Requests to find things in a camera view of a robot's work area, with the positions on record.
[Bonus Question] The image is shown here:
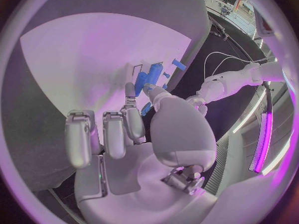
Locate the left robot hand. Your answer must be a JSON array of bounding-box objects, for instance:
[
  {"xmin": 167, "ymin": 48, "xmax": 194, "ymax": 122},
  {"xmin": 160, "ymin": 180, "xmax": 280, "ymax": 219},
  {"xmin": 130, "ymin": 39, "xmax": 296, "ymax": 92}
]
[{"xmin": 185, "ymin": 94, "xmax": 209, "ymax": 117}]

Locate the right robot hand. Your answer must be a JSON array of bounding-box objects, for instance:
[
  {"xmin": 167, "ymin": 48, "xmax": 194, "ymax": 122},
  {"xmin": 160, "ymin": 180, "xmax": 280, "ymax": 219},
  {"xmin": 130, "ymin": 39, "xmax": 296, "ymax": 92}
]
[{"xmin": 63, "ymin": 82, "xmax": 218, "ymax": 224}]

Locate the blue long cylinder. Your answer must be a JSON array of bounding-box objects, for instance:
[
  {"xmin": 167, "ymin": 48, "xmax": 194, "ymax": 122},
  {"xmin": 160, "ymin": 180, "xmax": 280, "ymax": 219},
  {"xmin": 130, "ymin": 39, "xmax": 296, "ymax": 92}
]
[
  {"xmin": 135, "ymin": 72, "xmax": 149, "ymax": 98},
  {"xmin": 146, "ymin": 63, "xmax": 164, "ymax": 85}
]

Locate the white task board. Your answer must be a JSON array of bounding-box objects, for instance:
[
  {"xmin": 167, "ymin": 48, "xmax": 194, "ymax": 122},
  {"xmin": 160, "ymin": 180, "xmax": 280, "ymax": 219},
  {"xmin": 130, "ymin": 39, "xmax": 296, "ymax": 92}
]
[{"xmin": 19, "ymin": 12, "xmax": 193, "ymax": 146}]

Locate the blue short cylinder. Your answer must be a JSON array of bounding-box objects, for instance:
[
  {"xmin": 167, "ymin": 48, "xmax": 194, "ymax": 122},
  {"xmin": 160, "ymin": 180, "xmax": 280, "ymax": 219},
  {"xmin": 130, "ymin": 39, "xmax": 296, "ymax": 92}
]
[{"xmin": 140, "ymin": 102, "xmax": 153, "ymax": 116}]

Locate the blue long peg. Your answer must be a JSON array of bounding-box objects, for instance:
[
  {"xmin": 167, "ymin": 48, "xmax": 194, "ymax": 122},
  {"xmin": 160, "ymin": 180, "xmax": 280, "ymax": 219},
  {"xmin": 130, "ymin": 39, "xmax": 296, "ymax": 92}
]
[{"xmin": 172, "ymin": 58, "xmax": 186, "ymax": 71}]

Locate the glowing light bar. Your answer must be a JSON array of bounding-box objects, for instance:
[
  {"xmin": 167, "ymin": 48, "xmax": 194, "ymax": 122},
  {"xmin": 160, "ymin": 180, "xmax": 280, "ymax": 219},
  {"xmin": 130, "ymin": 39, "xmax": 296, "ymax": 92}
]
[{"xmin": 248, "ymin": 110, "xmax": 274, "ymax": 174}]

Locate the white cable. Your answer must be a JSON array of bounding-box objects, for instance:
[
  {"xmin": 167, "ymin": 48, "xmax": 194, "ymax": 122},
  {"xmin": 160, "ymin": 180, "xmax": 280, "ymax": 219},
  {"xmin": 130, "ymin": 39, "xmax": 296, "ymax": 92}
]
[
  {"xmin": 213, "ymin": 57, "xmax": 253, "ymax": 77},
  {"xmin": 203, "ymin": 51, "xmax": 254, "ymax": 79}
]

